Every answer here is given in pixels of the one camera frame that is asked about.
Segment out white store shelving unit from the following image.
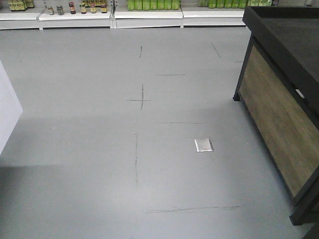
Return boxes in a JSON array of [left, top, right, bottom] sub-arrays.
[[0, 0, 250, 30]]

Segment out small dark glass jar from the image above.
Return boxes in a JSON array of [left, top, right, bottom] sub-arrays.
[[56, 5, 64, 15]]

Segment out dark sauce jar red lid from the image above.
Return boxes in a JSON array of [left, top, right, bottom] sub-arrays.
[[68, 1, 76, 14]]

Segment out black wooden produce display stand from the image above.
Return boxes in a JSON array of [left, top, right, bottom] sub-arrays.
[[233, 6, 319, 226]]

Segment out metal floor outlet plate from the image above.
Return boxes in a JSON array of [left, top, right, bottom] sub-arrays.
[[194, 138, 214, 152]]

